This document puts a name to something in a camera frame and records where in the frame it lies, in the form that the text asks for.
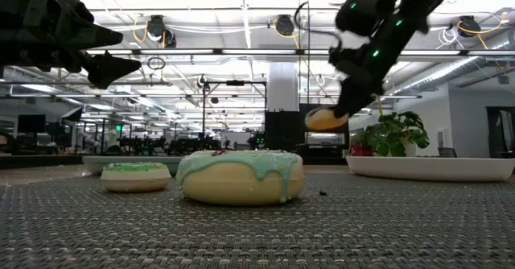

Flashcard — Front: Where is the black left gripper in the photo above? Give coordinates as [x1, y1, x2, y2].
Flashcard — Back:
[34, 0, 142, 89]

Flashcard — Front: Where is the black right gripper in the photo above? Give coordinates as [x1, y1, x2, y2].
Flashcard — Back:
[328, 39, 398, 119]

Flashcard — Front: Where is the large orange frosted donut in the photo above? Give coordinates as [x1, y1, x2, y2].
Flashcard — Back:
[304, 106, 349, 132]

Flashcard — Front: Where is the large mint chocolate-drizzled donut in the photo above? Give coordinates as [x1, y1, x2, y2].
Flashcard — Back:
[175, 149, 306, 206]

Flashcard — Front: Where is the small green frosted donut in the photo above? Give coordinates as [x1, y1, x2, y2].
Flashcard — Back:
[100, 162, 172, 193]

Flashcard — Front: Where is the green potted plant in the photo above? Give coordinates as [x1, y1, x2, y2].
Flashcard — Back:
[348, 110, 431, 158]

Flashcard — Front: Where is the black computer monitor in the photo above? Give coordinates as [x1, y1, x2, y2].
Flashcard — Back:
[17, 114, 47, 134]

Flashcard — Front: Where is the white round plate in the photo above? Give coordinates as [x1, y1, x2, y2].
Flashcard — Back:
[345, 155, 515, 183]

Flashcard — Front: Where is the light blue round plate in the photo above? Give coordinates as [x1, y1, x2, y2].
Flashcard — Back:
[82, 155, 183, 176]

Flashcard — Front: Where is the black background robot rig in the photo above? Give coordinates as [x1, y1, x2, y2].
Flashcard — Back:
[202, 79, 267, 141]

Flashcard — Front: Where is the grey woven placemat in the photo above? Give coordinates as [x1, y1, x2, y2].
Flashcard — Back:
[0, 171, 515, 269]

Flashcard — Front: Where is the black ceiling cable reel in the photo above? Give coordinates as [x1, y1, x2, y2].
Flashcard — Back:
[458, 14, 482, 39]
[274, 14, 296, 37]
[145, 14, 167, 38]

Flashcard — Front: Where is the black aluminium table frame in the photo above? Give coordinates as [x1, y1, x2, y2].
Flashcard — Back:
[0, 154, 84, 170]

